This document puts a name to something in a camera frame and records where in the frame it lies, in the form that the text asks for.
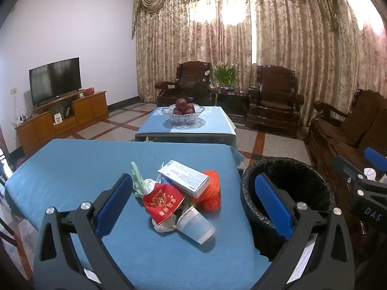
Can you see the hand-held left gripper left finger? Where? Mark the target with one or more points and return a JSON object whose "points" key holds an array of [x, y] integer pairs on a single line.
{"points": [[116, 202]]}

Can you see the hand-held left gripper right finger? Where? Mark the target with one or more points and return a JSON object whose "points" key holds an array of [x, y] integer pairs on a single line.
{"points": [[273, 205]]}

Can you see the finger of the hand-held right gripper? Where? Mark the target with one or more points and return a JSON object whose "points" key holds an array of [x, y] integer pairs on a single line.
{"points": [[347, 170], [375, 157]]}

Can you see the light green foam net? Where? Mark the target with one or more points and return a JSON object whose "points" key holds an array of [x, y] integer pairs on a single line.
{"points": [[137, 179]]}

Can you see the black trash bin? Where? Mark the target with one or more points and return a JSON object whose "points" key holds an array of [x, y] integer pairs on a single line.
{"points": [[302, 181]]}

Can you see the red packet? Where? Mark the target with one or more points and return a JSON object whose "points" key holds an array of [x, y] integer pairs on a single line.
{"points": [[161, 202]]}

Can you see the blue plastic bag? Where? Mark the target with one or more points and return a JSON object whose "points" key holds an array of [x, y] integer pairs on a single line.
{"points": [[165, 181]]}

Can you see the white plastic bag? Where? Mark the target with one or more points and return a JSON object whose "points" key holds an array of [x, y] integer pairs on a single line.
{"points": [[164, 226]]}

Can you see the orange foam net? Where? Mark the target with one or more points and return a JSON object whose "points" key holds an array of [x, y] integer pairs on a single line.
{"points": [[211, 199]]}

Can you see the white cardboard box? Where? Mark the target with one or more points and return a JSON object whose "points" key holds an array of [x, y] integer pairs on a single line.
{"points": [[184, 178]]}

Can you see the white paper cup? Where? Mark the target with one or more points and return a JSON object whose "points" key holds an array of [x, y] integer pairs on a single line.
{"points": [[196, 225]]}

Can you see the dark wooden sofa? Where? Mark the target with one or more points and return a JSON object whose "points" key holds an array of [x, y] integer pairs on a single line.
{"points": [[356, 120]]}

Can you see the wooden television cabinet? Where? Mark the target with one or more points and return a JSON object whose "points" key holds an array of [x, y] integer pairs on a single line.
{"points": [[87, 108]]}

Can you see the white device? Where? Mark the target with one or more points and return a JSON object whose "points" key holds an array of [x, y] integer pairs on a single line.
{"points": [[57, 117]]}

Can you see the pale blue tablecloth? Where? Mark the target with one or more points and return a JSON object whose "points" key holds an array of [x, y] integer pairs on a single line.
{"points": [[211, 120]]}

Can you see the glass fruit bowl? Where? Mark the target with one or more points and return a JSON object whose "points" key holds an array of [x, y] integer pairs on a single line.
{"points": [[183, 119]]}

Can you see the red apple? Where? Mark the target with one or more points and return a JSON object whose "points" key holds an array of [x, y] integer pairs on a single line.
{"points": [[190, 108], [181, 102], [177, 111]]}

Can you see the lace doily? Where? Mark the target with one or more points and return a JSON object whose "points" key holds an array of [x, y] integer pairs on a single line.
{"points": [[199, 123]]}

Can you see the dark wooden armchair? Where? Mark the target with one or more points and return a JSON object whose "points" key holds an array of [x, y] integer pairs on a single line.
{"points": [[275, 87], [190, 78]]}

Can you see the dark wooden side table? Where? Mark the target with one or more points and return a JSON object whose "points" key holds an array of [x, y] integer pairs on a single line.
{"points": [[229, 99]]}

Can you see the power strip with plugs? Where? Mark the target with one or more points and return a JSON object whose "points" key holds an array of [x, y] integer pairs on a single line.
{"points": [[22, 118]]}

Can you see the flat screen television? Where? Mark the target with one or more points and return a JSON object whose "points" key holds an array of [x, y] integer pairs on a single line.
{"points": [[56, 80]]}

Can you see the potted green plant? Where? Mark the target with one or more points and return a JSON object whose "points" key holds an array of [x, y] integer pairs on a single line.
{"points": [[225, 74]]}

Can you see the floral curtains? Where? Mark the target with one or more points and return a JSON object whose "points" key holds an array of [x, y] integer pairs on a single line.
{"points": [[287, 36]]}

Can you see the wall outlet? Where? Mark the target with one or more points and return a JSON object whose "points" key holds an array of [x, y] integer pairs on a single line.
{"points": [[12, 91]]}

